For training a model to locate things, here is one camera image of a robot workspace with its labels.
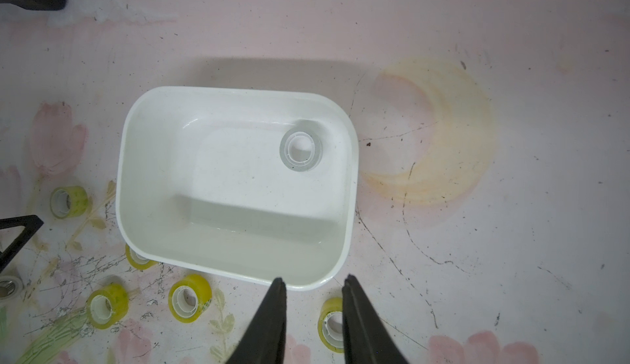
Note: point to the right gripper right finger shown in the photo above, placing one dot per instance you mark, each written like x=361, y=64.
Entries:
x=366, y=339

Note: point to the white plastic storage box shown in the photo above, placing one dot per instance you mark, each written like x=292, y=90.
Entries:
x=201, y=185

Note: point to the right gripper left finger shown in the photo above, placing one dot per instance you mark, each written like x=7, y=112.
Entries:
x=264, y=340

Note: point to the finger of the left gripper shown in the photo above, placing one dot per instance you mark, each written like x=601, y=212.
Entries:
x=30, y=225

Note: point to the small white object on table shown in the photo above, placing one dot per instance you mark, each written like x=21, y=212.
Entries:
x=10, y=287

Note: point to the yellow tape roll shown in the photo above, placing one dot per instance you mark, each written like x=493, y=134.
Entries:
x=107, y=306
x=137, y=261
x=189, y=298
x=330, y=325
x=69, y=202

